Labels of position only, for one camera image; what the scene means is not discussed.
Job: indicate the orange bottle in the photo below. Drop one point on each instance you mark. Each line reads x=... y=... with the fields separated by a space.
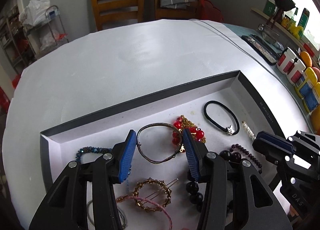
x=315 y=119

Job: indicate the white plastic bag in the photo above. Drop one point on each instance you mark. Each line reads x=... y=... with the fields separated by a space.
x=34 y=13

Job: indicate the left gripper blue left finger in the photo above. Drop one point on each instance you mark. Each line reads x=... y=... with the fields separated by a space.
x=122 y=158

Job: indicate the grey shallow box tray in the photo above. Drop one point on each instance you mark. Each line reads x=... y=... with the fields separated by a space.
x=152 y=116

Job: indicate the pearl hair clip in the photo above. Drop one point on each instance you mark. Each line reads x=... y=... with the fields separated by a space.
x=248 y=131

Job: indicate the wooden chair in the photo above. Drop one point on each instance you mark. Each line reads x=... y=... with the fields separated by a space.
x=175 y=7
x=109 y=11

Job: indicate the white bottle red label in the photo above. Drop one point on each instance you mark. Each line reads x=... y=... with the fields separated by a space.
x=286 y=61
x=296 y=72

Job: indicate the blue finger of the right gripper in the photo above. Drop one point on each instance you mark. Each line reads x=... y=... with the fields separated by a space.
x=275 y=139
x=274 y=152

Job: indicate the yellow bottle blue label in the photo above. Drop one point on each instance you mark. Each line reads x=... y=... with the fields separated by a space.
x=306 y=82
x=311 y=100

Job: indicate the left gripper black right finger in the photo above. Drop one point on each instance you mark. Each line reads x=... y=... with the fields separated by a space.
x=195 y=152

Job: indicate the gold ring hair pin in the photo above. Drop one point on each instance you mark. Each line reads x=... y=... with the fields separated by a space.
x=155 y=194

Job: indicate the thin metal bangle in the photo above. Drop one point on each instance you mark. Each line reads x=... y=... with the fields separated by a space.
x=159 y=142

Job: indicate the wheeled metal cart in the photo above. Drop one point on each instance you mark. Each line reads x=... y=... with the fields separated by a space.
x=48 y=35

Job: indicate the metal shelf rack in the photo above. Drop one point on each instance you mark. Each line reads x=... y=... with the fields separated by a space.
x=14 y=43

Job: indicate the white table mat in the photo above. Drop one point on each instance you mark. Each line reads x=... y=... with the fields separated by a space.
x=106 y=68

